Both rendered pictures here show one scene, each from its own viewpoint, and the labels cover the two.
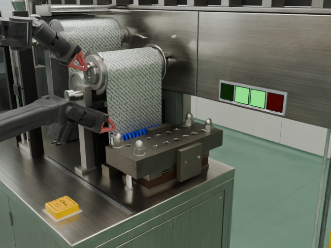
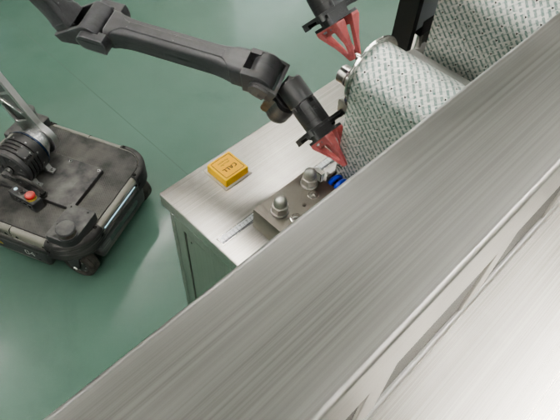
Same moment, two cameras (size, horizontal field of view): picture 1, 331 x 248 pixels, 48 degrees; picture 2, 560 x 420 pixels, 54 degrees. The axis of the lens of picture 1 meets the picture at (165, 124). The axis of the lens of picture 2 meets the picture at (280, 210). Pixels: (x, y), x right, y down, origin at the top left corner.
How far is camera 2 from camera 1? 121 cm
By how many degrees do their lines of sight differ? 72
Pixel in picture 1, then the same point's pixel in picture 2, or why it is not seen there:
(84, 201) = (250, 189)
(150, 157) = (272, 226)
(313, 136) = not seen: outside the picture
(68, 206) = (219, 172)
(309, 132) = not seen: outside the picture
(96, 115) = (312, 124)
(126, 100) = (373, 149)
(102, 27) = (527, 10)
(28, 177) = not seen: hidden behind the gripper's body
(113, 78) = (360, 102)
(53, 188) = (282, 153)
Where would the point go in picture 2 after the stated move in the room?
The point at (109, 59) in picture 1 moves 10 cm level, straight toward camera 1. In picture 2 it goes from (372, 71) to (316, 76)
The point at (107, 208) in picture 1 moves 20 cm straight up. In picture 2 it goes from (232, 214) to (228, 153)
